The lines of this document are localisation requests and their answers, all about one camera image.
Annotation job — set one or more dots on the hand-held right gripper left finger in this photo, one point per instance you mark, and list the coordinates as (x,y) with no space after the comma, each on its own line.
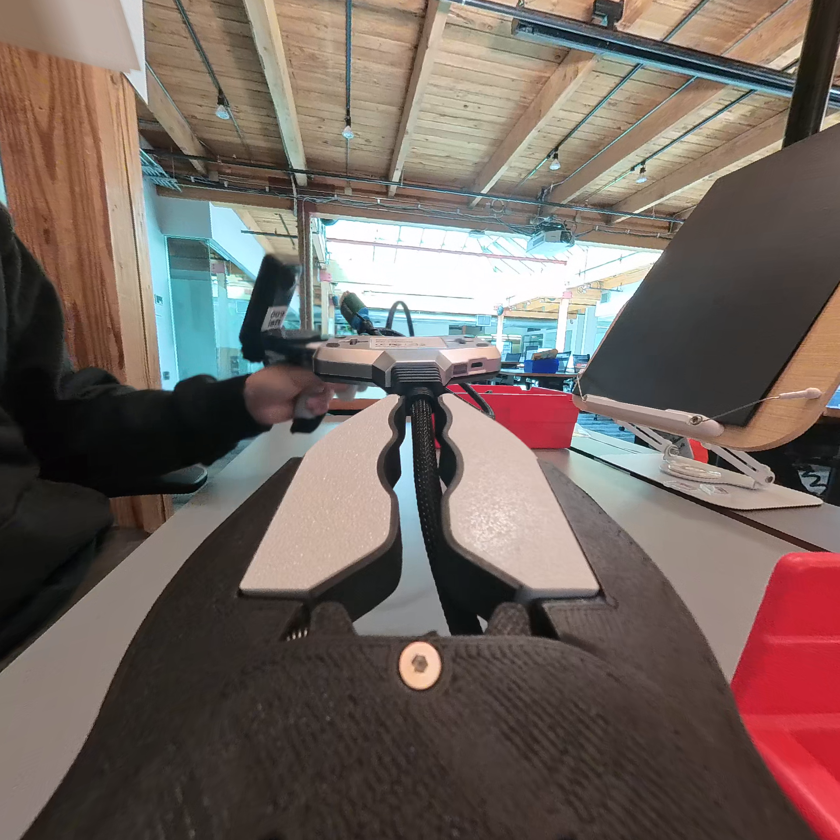
(315,525)

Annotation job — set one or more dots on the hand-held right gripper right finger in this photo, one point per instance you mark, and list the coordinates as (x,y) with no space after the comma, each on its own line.
(518,525)

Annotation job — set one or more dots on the grey USB hub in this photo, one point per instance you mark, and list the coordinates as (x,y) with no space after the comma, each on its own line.
(354,371)

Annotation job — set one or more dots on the red plastic bin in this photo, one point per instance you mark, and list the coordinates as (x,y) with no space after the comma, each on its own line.
(800,656)
(538,420)

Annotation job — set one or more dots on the person's left forearm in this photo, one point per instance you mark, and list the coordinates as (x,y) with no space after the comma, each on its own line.
(164,426)

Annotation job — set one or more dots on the grey desk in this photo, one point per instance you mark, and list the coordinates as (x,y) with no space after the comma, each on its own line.
(656,558)

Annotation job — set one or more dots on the person's left hand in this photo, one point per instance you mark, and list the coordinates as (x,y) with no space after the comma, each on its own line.
(279,394)

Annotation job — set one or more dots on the glass office partition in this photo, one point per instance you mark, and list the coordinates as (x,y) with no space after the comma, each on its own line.
(190,315)

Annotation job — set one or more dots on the black office chair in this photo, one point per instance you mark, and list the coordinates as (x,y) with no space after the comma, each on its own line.
(187,479)

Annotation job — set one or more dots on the blue storage bin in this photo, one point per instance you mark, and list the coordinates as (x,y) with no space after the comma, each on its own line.
(544,365)

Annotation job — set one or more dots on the white folding stand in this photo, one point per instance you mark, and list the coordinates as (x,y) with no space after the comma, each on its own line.
(646,415)

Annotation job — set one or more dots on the wooden pillar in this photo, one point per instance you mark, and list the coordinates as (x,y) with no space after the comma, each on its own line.
(79,229)

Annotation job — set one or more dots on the person in black hoodie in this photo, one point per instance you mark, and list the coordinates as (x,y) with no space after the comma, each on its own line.
(33,394)

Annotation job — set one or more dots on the ceiling projector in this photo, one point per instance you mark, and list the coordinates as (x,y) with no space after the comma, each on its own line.
(550,236)

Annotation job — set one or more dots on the black pole with pleated disc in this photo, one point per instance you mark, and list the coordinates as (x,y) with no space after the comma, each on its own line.
(810,65)

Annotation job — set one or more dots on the black ceiling track rail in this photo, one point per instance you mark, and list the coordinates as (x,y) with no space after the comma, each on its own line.
(656,52)

